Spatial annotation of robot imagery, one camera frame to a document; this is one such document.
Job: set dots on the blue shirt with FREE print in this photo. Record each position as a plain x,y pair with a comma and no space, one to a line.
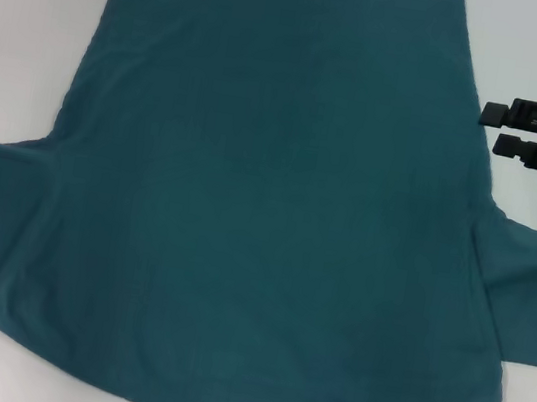
270,186

